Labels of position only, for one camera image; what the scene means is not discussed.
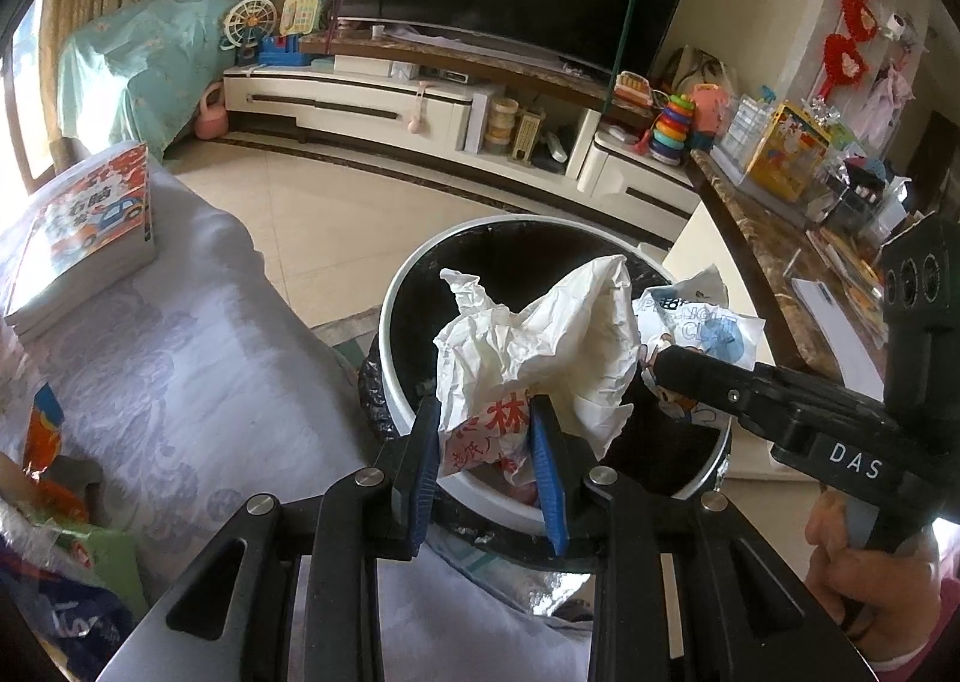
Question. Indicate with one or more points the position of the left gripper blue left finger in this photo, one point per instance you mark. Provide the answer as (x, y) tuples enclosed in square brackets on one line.
[(411, 466)]

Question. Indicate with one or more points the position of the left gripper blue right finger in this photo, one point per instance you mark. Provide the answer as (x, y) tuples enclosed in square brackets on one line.
[(562, 461)]

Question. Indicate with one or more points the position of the white plastic bag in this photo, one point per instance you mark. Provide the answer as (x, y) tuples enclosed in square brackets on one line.
[(578, 343)]

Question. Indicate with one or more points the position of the white blue wrapper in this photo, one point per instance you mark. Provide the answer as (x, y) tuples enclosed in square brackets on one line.
[(693, 313)]

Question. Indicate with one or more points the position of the blue tissue pack wrapper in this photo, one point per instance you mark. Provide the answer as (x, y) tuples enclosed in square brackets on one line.
[(86, 623)]

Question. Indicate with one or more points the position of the trash bin with black bag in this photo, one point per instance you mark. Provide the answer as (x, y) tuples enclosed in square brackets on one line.
[(518, 259)]

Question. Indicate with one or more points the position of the person's right hand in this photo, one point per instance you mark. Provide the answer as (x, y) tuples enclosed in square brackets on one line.
[(899, 593)]

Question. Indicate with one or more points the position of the white paper sheet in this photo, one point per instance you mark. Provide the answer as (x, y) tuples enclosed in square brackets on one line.
[(855, 364)]

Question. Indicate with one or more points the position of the floral purple tablecloth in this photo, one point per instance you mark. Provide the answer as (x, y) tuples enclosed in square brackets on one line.
[(194, 386)]

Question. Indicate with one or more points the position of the marble side counter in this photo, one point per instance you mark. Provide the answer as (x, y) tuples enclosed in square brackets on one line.
[(769, 255)]

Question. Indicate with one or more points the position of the yellow toy box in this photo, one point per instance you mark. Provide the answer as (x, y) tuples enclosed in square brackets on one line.
[(789, 153)]

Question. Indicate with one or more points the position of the white TV cabinet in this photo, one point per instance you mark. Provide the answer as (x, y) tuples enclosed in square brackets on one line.
[(436, 122)]

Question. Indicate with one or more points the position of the orange chip bag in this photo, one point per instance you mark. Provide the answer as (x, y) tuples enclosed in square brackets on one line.
[(42, 447)]

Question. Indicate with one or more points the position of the pink kettlebell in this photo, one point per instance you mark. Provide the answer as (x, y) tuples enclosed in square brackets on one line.
[(212, 118)]

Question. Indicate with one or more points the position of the stack of children's books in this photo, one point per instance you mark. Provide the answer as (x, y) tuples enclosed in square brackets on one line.
[(91, 228)]

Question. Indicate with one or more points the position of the toy telephone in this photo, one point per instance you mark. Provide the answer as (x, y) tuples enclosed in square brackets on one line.
[(299, 17)]

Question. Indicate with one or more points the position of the toy ferris wheel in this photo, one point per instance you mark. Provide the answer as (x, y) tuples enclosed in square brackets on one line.
[(247, 23)]

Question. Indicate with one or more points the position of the teal covered armchair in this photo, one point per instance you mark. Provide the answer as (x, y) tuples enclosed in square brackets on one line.
[(139, 72)]

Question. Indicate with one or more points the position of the rainbow stacking ring toy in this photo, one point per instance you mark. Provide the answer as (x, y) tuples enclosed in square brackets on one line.
[(671, 129)]

